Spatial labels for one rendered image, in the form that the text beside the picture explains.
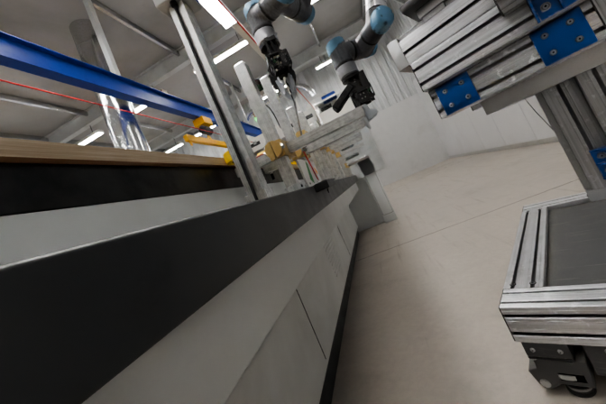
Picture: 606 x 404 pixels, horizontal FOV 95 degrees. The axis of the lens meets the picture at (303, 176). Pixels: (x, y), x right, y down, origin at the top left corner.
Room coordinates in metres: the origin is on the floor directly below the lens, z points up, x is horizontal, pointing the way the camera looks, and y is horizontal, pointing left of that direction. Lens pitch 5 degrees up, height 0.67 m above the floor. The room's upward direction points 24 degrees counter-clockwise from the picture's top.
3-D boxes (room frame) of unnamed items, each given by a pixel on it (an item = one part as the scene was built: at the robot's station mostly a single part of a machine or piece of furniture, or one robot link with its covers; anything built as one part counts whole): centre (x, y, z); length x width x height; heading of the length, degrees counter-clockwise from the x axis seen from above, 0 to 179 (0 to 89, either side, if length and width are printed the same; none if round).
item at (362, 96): (1.03, -0.32, 0.97); 0.09 x 0.08 x 0.12; 77
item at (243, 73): (0.81, 0.04, 0.89); 0.03 x 0.03 x 0.48; 77
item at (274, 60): (0.91, -0.08, 1.15); 0.09 x 0.08 x 0.12; 8
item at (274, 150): (0.83, 0.03, 0.84); 0.13 x 0.06 x 0.05; 167
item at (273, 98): (1.06, -0.02, 0.93); 0.03 x 0.03 x 0.48; 77
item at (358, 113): (0.84, -0.02, 0.83); 0.43 x 0.03 x 0.04; 77
